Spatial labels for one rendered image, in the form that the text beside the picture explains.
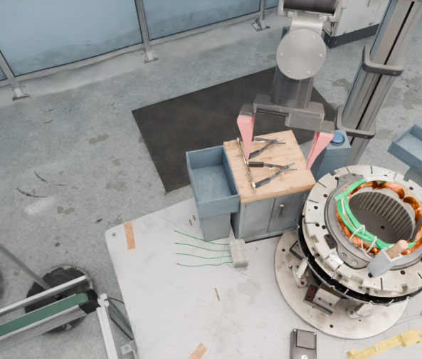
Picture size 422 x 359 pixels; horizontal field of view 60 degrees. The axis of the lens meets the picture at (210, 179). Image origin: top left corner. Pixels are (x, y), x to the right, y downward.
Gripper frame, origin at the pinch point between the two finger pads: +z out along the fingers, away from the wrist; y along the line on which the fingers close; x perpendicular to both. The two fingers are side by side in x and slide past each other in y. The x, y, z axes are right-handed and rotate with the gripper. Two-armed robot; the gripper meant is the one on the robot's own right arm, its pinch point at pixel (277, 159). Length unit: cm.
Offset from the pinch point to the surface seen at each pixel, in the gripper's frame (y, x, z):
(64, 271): -95, 76, 113
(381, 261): 23.7, 7.9, 20.6
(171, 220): -29, 42, 45
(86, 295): -47, 19, 61
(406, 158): 35, 47, 12
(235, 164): -9.8, 33.4, 16.9
